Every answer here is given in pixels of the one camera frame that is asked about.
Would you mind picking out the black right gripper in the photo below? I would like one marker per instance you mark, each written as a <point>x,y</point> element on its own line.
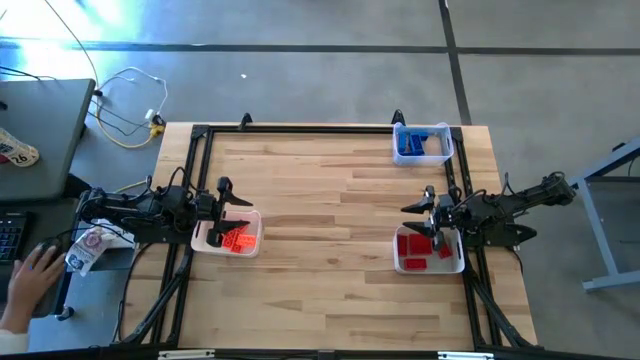
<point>450,212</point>

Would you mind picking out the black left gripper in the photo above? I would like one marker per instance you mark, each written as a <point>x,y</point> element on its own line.
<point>207,207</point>

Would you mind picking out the orange toy building block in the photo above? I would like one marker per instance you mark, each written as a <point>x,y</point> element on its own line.
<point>230,241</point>
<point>246,241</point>
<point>239,230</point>

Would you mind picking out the red toy building block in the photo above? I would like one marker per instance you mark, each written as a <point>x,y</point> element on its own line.
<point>415,264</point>
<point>447,252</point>
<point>402,245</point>
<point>421,244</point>

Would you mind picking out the white plastic bin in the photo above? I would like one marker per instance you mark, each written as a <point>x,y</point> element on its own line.
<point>255,219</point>
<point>435,265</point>

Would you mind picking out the blue toy building block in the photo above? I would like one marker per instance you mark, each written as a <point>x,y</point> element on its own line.
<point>403,145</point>
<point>415,146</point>

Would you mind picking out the person's forearm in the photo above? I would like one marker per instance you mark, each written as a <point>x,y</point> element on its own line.
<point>12,330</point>

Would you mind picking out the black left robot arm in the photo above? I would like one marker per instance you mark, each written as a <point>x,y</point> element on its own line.
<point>130,210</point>

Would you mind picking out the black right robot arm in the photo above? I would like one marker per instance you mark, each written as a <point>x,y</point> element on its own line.
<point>520,197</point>

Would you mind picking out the clear plastic bin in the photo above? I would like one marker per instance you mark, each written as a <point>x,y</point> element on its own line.
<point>437,150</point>

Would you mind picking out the white power adapter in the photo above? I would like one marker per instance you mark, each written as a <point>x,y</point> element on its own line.
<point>150,114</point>

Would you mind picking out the printed plastic bag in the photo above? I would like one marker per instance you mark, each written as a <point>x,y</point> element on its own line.
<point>87,250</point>

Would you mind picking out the black computer mouse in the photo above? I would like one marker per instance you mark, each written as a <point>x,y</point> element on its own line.
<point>50,245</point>

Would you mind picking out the dark keyboard desk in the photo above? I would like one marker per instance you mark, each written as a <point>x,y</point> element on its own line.
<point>55,297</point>

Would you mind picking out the grey desk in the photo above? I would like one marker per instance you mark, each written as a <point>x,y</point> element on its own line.
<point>40,140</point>

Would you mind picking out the person's hand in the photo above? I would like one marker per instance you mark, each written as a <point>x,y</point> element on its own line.
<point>35,277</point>

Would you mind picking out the black keyboard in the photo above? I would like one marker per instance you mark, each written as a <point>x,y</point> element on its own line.
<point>10,235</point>

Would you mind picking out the white labelled pouch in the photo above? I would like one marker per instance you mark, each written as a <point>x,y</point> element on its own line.
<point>17,150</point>

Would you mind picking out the black aluminium table frame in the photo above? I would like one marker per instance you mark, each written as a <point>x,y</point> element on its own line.
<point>325,129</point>

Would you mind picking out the silver metal bracket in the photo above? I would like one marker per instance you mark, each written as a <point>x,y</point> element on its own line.
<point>185,354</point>
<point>465,355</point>

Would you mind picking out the grey metal table frame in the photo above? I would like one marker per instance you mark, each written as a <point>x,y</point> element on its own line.
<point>595,225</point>

